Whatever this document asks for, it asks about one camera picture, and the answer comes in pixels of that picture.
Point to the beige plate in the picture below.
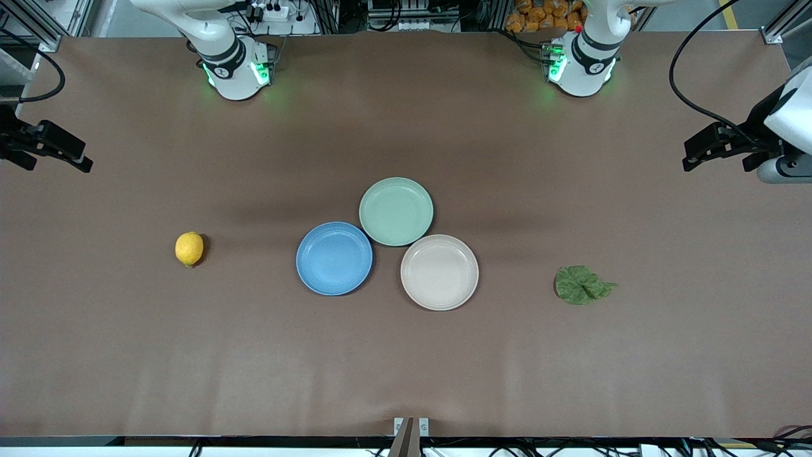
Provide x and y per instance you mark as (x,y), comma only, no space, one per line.
(439,273)

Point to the bag of orange fruits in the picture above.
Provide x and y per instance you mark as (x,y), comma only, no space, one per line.
(545,16)

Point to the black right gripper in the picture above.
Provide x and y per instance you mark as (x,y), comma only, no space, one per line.
(7,135)

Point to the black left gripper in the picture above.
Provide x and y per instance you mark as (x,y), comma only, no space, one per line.
(759,122)

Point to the green lettuce leaf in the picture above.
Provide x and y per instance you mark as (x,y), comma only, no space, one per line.
(577,285)

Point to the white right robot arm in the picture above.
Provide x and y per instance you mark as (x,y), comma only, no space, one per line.
(228,57)

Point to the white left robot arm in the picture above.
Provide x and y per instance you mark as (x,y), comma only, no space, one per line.
(587,63)

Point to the white power strip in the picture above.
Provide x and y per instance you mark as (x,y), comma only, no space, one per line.
(269,11)

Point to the blue plate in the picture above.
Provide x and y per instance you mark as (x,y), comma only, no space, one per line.
(334,258)

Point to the aluminium frame profile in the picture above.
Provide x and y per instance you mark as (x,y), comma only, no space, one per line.
(32,22)
(786,22)

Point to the light green plate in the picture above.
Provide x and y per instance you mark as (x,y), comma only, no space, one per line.
(396,211)

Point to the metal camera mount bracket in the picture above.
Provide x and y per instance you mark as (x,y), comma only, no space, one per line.
(411,435)

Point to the yellow lemon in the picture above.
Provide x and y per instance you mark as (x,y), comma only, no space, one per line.
(189,249)

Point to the brown table cover sheet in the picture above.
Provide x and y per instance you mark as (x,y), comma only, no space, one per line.
(190,355)

